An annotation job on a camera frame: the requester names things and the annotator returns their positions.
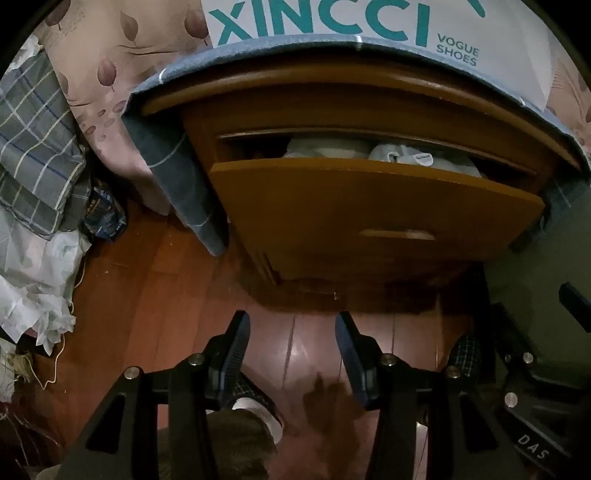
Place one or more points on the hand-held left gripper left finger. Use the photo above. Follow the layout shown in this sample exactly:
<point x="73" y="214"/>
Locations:
<point x="233" y="355"/>

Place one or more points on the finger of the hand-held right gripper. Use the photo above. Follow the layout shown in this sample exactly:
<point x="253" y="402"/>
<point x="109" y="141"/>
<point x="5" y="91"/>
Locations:
<point x="508" y="332"/>
<point x="577" y="304"/>

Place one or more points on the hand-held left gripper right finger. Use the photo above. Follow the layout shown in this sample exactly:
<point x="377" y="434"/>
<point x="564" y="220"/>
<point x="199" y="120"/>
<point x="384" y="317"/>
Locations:
<point x="353" y="355"/>

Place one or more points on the light blue garment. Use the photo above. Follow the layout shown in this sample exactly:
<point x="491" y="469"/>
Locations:
<point x="401" y="154"/>

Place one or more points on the white shoe box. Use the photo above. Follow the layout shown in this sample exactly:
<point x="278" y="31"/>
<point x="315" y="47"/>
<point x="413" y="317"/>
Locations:
<point x="508" y="46"/>

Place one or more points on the person's white sock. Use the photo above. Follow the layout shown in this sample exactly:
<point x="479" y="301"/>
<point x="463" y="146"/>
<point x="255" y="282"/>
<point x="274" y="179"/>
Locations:
<point x="263" y="415"/>

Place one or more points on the person's brown trouser leg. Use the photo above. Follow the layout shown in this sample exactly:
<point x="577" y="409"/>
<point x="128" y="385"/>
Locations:
<point x="231" y="447"/>

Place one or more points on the blue checked cloth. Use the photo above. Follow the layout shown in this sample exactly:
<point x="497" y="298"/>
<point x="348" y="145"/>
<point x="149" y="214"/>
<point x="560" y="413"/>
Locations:
<point x="184" y="184"/>

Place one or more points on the blue printed packet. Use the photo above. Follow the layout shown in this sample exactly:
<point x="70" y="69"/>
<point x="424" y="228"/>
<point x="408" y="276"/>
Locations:
<point x="104" y="217"/>

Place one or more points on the large white plastic bag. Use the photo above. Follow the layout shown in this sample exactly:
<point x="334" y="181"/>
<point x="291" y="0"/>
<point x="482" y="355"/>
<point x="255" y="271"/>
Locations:
<point x="32" y="286"/>

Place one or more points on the frayed beige cloth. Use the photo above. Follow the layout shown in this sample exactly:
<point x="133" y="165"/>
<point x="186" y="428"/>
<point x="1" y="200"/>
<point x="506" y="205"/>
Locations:
<point x="14" y="374"/>

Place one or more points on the wooden nightstand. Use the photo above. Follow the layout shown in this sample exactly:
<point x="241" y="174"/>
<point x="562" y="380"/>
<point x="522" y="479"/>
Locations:
<point x="369" y="99"/>

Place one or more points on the grey plaid cloth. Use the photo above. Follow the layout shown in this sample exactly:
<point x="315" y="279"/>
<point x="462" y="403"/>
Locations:
<point x="37" y="138"/>

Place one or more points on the leaf print curtain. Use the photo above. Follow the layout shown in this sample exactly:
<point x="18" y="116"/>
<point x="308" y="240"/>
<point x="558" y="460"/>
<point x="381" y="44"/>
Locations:
<point x="115" y="46"/>

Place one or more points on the small white plastic bag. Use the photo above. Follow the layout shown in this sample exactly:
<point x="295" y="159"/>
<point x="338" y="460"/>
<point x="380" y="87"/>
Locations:
<point x="27" y="50"/>

